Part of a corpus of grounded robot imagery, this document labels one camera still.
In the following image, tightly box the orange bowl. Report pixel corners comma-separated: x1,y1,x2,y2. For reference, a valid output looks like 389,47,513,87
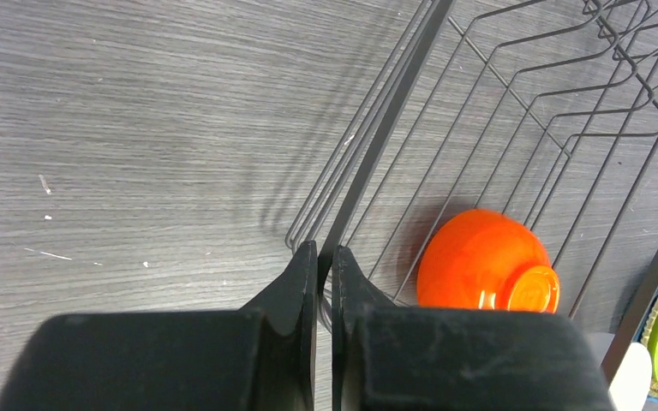
416,208,561,313

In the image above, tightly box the black wire dish rack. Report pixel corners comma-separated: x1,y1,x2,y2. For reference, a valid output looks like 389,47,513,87
284,1,658,336

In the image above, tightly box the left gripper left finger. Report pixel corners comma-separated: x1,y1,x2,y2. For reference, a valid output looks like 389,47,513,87
0,241,318,410

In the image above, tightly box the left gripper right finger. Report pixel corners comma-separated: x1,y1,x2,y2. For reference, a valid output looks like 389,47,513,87
332,247,613,410

